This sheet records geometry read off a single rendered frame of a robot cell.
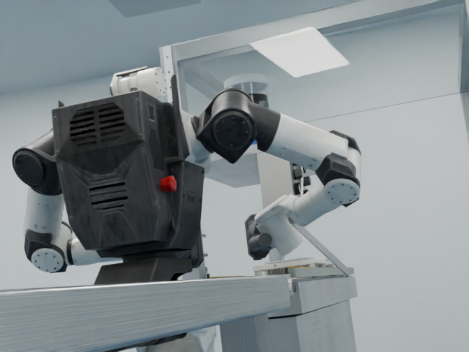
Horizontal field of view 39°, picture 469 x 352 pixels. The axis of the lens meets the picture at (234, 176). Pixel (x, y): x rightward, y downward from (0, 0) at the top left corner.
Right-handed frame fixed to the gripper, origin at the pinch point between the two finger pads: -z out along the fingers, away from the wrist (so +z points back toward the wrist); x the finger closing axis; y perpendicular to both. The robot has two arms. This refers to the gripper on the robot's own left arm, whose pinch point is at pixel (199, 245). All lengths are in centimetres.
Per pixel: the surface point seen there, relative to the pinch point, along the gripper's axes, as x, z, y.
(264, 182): -19.0, -26.7, 11.3
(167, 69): -61, -16, -14
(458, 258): 7, -377, 17
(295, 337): 31, -41, 9
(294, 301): 19.0, -31.3, 14.3
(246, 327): 18, 107, 64
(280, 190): -15.7, -27.5, 16.1
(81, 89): -181, -299, -271
